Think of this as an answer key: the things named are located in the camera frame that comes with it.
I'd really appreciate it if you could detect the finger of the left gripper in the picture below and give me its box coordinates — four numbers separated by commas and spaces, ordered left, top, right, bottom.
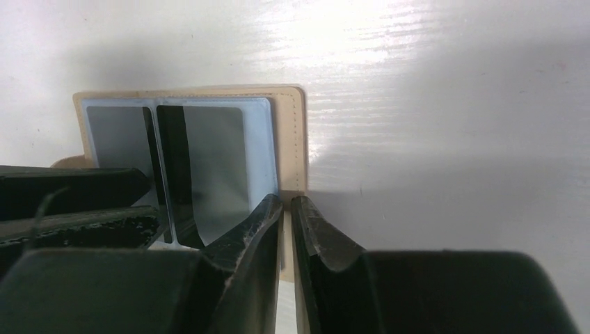
1, 166, 151, 221
1, 206, 161, 277

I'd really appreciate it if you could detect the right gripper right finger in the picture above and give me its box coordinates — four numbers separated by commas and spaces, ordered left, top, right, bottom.
291, 196, 577, 333

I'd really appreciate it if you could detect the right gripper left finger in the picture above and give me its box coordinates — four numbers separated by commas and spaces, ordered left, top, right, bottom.
1, 194, 283, 333

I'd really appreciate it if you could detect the beige card holder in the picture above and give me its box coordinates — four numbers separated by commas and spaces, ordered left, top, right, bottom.
50, 84, 309, 283

